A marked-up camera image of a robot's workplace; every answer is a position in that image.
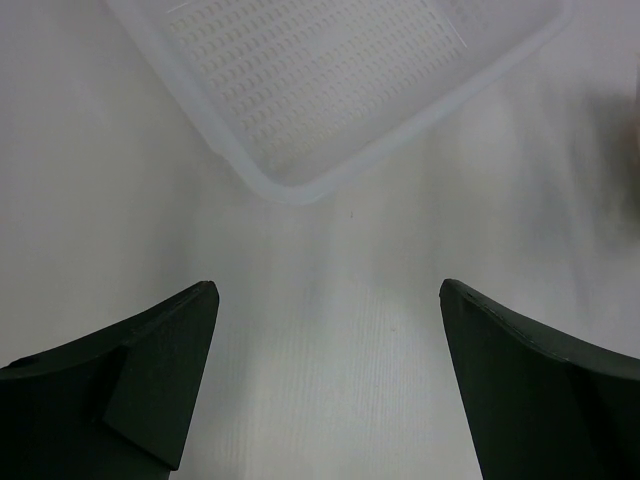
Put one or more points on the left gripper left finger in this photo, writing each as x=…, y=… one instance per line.
x=114, y=404

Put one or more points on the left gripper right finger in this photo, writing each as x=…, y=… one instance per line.
x=540, y=404

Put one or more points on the translucent white plastic basket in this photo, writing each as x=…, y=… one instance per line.
x=300, y=96

